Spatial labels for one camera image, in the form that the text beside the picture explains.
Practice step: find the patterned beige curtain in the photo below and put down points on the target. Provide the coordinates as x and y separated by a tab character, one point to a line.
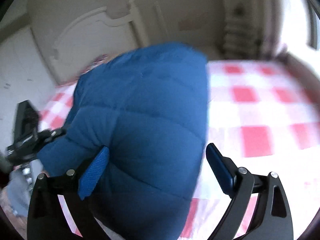
252	29

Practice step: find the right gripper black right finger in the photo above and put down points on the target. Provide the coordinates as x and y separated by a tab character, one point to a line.
271	217

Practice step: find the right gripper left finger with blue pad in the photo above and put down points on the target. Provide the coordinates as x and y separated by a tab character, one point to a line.
57	209

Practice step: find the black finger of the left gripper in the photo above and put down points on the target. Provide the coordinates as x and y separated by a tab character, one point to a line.
51	135

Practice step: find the colourful patterned pillow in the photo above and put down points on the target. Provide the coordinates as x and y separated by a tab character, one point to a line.
98	61

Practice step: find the blue quilted puffer jacket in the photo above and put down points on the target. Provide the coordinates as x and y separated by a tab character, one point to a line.
149	108

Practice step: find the white wardrobe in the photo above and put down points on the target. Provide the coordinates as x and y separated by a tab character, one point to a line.
24	76

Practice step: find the brown wooden window sill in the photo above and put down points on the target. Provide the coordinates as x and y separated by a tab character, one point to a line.
300	71

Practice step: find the pink white checkered bed sheet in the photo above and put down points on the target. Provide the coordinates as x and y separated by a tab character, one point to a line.
260	115

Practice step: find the white wooden headboard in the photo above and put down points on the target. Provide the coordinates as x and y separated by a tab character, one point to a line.
94	34

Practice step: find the dark framed window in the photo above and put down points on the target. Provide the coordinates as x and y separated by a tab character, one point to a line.
313	6

